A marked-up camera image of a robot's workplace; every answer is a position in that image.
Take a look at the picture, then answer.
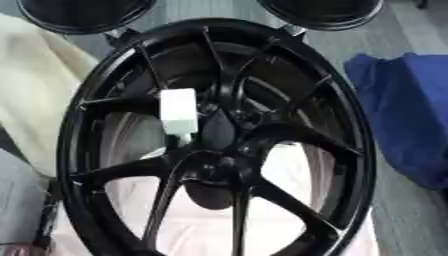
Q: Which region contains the black spoked wheel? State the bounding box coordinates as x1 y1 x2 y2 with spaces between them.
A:
54 17 378 256

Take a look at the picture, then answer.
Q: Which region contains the blue cloth bag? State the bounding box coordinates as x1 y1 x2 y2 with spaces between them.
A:
343 51 448 191

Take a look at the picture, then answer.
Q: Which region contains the cream cloth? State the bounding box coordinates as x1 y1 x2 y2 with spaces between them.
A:
0 13 102 178

